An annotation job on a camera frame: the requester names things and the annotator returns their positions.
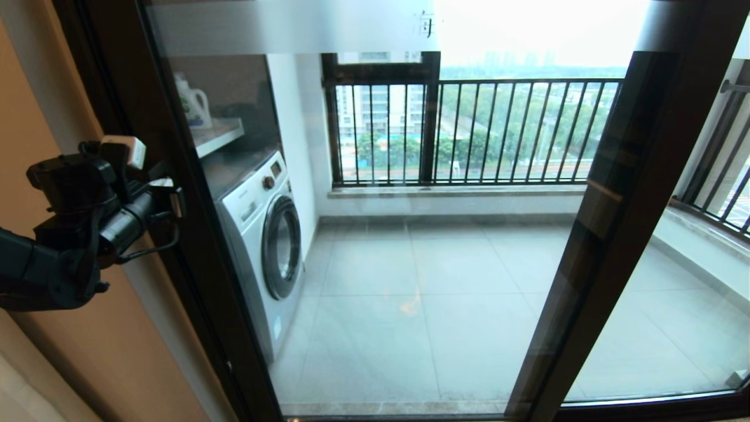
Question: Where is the dark brown glass sliding door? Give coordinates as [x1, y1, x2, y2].
[88, 0, 750, 422]

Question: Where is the white shelf board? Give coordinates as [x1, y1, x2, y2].
[190, 117, 246, 159]

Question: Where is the white detergent bottle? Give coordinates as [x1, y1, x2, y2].
[173, 72, 213, 130]

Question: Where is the white front-load washing machine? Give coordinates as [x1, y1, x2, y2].
[202, 149, 306, 364]

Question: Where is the dark brown cabinet niche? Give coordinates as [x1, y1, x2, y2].
[170, 54, 283, 171]

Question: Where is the white curtain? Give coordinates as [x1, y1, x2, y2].
[0, 316, 100, 422]

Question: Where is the grey stone window sill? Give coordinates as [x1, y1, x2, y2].
[328, 184, 587, 199]
[650, 199, 750, 264]

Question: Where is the black balcony railing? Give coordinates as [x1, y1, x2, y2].
[325, 78, 623, 187]
[674, 59, 750, 242]

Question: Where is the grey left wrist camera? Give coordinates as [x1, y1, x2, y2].
[100, 136, 147, 172]

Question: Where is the dark balcony window frame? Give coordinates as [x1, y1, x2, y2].
[321, 52, 442, 187]

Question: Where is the brown sliding door frame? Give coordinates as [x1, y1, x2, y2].
[505, 50, 680, 418]

